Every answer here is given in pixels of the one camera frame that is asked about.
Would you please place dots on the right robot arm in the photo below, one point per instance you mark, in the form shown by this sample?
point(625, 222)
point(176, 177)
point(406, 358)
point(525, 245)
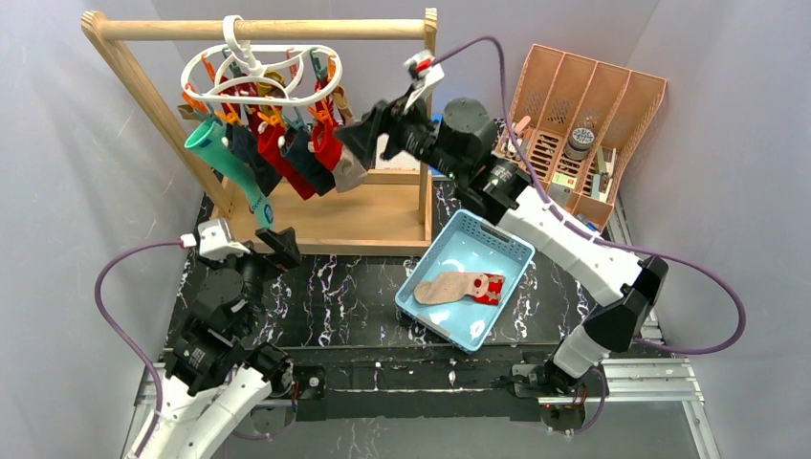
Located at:
point(460, 145)

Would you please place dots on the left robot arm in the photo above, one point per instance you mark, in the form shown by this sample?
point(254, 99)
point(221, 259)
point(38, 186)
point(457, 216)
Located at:
point(215, 372)

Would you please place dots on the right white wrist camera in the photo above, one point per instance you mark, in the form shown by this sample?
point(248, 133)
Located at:
point(425, 75)

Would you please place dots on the white sock hanger with clips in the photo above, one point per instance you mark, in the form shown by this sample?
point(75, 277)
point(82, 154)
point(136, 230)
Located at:
point(238, 72)

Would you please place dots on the navy hanging sock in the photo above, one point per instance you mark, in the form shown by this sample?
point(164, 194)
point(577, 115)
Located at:
point(244, 146)

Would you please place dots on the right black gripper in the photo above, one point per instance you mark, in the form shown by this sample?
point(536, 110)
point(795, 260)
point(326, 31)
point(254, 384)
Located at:
point(389, 124)

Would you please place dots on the navy sock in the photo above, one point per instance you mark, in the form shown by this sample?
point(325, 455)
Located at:
point(244, 146)
point(296, 151)

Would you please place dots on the metal base rail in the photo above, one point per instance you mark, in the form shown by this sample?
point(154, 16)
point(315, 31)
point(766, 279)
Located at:
point(399, 403)

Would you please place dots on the pink desk file organizer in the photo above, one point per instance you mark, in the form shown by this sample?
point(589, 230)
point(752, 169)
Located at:
point(561, 91)

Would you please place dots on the wooden clothes rack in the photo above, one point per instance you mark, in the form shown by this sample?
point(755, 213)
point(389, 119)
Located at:
point(389, 214)

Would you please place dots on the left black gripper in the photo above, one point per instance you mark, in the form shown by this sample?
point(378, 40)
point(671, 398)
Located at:
point(261, 251)

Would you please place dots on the long red hanging sock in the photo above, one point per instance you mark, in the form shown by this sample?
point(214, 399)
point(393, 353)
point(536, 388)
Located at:
point(269, 149)

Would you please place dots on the brown striped hanging sock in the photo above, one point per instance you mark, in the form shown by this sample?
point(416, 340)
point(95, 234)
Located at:
point(188, 113)

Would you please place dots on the light blue plastic basket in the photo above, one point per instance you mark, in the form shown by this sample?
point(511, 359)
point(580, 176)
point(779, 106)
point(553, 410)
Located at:
point(469, 248)

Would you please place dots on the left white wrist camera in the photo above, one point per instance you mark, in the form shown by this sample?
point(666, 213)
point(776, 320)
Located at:
point(214, 240)

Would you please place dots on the beige sock in basket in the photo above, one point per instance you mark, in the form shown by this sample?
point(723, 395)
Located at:
point(459, 288)

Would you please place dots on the white small box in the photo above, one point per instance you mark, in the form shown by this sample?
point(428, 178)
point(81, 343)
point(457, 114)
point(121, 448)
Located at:
point(562, 188)

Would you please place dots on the stapler in organizer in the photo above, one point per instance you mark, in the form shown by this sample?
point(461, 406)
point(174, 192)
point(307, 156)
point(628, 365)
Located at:
point(520, 127)

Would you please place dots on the teal hanging sock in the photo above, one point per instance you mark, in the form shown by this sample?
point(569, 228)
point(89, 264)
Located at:
point(206, 141)

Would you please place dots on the grey round tin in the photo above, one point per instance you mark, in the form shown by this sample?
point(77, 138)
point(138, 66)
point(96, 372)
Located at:
point(579, 144)

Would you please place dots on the brown striped sock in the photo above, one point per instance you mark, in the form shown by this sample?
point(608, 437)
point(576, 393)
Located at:
point(188, 113)
point(343, 106)

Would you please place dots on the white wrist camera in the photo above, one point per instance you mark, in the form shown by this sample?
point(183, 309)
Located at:
point(425, 75)
point(214, 240)

